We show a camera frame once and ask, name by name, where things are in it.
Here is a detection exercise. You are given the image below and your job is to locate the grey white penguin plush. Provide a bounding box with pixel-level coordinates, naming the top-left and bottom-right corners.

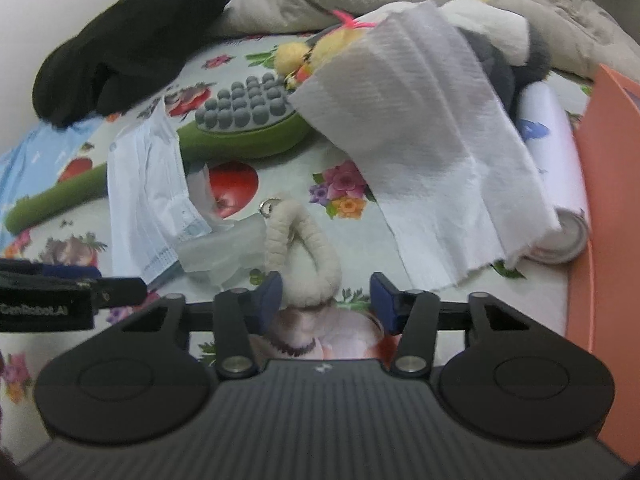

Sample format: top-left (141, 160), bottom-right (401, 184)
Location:
top-left (440, 0), bottom-right (553, 116)

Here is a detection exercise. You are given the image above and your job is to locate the clear plastic wrapper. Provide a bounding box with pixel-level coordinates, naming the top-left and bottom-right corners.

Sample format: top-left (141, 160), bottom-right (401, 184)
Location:
top-left (177, 162), bottom-right (268, 288)

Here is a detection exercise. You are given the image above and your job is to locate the green massager with grey knobs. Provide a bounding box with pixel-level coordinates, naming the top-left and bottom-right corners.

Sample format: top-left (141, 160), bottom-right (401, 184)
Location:
top-left (2, 72), bottom-right (313, 233)

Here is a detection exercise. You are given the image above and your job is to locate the grey duvet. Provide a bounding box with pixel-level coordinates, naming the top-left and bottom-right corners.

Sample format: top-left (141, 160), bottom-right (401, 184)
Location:
top-left (210, 0), bottom-right (621, 78)

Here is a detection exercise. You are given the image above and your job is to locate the pleated face mask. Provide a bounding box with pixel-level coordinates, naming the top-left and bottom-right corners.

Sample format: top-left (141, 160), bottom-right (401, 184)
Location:
top-left (106, 104), bottom-right (213, 285)

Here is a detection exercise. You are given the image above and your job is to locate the white paper towel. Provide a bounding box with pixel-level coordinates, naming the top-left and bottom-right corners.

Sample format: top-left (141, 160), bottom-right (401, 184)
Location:
top-left (289, 0), bottom-right (562, 292)

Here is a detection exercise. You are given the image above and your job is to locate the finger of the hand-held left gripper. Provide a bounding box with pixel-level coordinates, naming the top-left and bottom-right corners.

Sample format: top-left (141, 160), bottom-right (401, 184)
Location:
top-left (92, 277), bottom-right (149, 307)
top-left (0, 259), bottom-right (102, 281)

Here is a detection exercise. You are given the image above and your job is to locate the white cylindrical can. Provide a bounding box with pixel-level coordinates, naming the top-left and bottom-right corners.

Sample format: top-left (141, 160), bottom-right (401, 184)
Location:
top-left (515, 82), bottom-right (592, 265)

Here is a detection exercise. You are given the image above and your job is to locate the white plush keychain toy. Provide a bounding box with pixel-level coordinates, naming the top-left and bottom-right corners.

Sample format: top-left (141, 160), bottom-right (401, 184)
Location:
top-left (245, 197), bottom-right (388, 361)

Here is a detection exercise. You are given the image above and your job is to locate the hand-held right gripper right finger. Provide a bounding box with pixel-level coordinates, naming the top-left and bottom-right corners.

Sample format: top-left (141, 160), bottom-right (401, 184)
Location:
top-left (370, 271), bottom-right (546, 378)

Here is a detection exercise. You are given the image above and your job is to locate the black clothing pile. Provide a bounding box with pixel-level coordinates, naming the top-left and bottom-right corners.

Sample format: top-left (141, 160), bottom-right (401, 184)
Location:
top-left (32, 0), bottom-right (233, 128)

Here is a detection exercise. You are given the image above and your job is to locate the bird toy with pink feathers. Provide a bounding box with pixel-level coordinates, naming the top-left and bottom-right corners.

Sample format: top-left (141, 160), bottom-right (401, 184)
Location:
top-left (272, 7), bottom-right (386, 86)

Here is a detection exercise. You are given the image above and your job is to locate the pink cardboard box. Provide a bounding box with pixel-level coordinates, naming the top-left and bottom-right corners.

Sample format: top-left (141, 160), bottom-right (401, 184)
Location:
top-left (565, 62), bottom-right (640, 466)

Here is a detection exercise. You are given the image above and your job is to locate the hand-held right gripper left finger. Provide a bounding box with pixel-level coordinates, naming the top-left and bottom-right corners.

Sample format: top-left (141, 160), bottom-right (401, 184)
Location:
top-left (107, 271), bottom-right (284, 380)

